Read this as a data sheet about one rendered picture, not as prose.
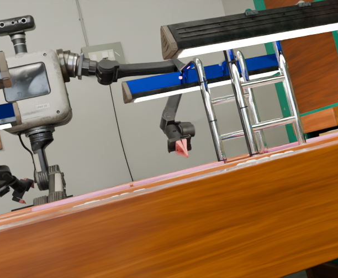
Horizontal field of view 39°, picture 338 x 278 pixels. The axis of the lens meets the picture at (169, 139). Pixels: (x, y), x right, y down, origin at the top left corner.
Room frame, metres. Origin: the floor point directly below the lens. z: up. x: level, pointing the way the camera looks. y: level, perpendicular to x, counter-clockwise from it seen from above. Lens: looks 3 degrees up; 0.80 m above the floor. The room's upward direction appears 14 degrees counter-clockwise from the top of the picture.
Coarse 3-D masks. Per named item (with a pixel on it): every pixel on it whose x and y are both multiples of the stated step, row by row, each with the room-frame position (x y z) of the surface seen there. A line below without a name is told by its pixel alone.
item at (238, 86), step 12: (252, 12) 1.13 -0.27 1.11; (276, 48) 1.33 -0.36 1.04; (228, 60) 1.30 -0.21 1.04; (288, 72) 1.34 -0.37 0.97; (240, 84) 1.29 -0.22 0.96; (252, 84) 1.30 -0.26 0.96; (264, 84) 1.32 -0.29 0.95; (288, 84) 1.33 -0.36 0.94; (240, 96) 1.29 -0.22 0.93; (288, 96) 1.33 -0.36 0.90; (240, 108) 1.29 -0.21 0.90; (276, 120) 1.32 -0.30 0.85; (288, 120) 1.33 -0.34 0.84; (300, 120) 1.34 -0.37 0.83; (252, 132) 1.29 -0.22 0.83; (300, 132) 1.33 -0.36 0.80; (252, 144) 1.29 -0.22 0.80; (300, 144) 1.34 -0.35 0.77; (252, 156) 1.29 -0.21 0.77
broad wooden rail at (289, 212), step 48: (336, 144) 0.81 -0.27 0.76; (144, 192) 0.72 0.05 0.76; (192, 192) 0.73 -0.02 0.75; (240, 192) 0.76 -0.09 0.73; (288, 192) 0.78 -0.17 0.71; (336, 192) 0.80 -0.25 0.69; (0, 240) 0.66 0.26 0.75; (48, 240) 0.67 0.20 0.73; (96, 240) 0.69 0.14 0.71; (144, 240) 0.71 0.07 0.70; (192, 240) 0.73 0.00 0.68; (240, 240) 0.75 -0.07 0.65; (288, 240) 0.77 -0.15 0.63; (336, 240) 0.80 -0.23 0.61
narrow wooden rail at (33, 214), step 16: (304, 144) 1.27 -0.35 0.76; (320, 144) 1.28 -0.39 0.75; (240, 160) 1.22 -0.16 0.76; (176, 176) 1.17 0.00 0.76; (192, 176) 1.18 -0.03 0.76; (112, 192) 1.13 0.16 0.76; (128, 192) 1.13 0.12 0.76; (48, 208) 1.08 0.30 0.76; (64, 208) 1.09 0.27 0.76; (0, 224) 1.05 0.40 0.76
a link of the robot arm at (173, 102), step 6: (180, 66) 2.34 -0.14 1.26; (174, 96) 2.21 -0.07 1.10; (180, 96) 2.23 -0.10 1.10; (168, 102) 2.17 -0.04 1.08; (174, 102) 2.18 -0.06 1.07; (168, 108) 2.13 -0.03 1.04; (174, 108) 2.14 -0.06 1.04; (162, 114) 2.09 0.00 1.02; (174, 114) 2.11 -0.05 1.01; (162, 120) 2.09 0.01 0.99; (162, 126) 2.11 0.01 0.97
